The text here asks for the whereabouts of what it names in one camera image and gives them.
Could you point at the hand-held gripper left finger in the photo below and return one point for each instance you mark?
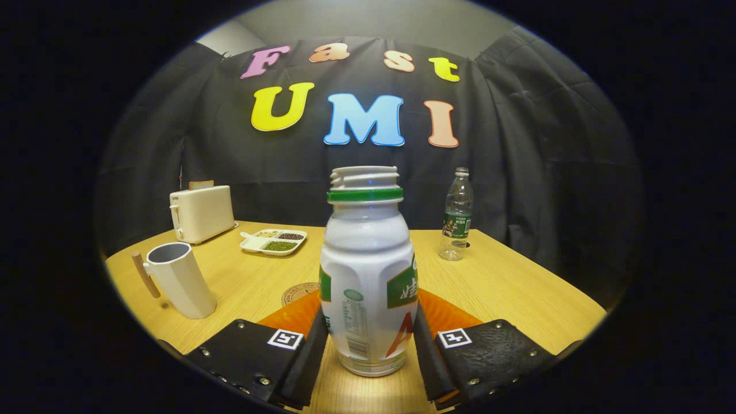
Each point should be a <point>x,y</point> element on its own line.
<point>307,368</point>

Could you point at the wooden table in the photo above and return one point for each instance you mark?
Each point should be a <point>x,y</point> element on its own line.
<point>506,287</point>

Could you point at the round wooden coaster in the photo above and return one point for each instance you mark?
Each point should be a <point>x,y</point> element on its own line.
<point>296,294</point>

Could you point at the cream toaster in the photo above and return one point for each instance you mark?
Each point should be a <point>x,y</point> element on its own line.
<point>204,213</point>

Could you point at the white divided dish with beans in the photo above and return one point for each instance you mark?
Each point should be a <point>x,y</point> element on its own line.
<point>253,244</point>

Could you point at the clear plastic water bottle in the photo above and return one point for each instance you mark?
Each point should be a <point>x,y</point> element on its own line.
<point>457,207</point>

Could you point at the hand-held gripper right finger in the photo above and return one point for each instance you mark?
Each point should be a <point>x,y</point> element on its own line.
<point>431,368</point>

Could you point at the white juice bottle green label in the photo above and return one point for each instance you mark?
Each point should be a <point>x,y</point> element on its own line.
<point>368,259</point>

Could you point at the bread slice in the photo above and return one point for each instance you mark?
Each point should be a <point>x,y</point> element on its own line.
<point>201,185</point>

